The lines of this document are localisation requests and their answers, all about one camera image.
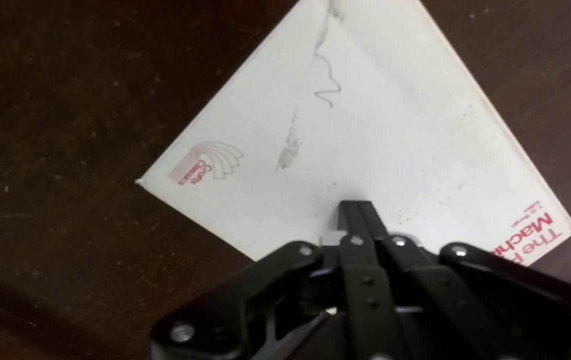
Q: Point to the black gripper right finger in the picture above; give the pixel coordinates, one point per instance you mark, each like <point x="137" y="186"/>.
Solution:
<point x="498" y="292"/>

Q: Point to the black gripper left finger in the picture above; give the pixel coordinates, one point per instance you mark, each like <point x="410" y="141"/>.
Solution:
<point x="247" y="292"/>

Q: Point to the white paperback book red title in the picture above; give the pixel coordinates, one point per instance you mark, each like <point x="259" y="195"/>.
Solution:
<point x="367" y="121"/>

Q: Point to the dark brown wooden side table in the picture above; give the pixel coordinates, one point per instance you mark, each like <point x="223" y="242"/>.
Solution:
<point x="67" y="133"/>

